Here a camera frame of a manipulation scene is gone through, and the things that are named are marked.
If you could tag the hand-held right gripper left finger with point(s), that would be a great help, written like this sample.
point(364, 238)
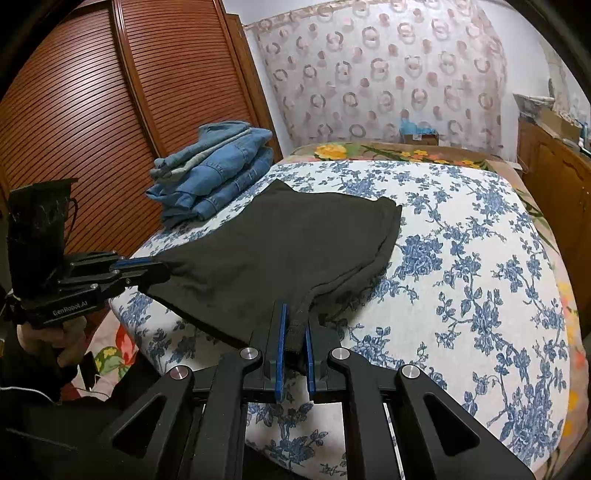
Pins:
point(280, 350)

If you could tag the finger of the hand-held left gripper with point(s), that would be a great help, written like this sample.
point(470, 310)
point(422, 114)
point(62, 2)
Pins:
point(134, 263)
point(138, 277)

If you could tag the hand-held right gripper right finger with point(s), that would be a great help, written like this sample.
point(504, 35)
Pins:
point(308, 364)

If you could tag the black pants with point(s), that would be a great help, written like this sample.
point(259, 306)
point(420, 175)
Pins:
point(277, 240)

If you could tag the person's left forearm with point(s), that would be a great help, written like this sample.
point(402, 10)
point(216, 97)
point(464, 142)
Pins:
point(27, 378)

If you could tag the person's left hand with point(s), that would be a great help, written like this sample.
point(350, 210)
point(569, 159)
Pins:
point(64, 344)

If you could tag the folded blue denim jeans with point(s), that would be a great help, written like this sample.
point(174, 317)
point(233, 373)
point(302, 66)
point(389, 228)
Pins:
point(231, 180)

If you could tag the brown slatted wooden wardrobe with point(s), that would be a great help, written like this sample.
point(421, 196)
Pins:
point(92, 115)

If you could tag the folded faded blue jeans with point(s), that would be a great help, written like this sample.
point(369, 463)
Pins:
point(207, 147)

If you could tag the small cardboard box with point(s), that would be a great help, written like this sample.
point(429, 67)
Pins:
point(420, 140)

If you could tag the circle print curtain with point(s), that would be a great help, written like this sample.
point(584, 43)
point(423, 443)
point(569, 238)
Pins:
point(378, 69)

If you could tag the wooden cabinet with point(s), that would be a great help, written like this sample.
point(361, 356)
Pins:
point(558, 184)

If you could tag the white basket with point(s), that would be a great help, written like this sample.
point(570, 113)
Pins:
point(531, 104)

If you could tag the flat cardboard box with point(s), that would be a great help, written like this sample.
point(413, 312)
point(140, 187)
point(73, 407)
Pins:
point(558, 124)

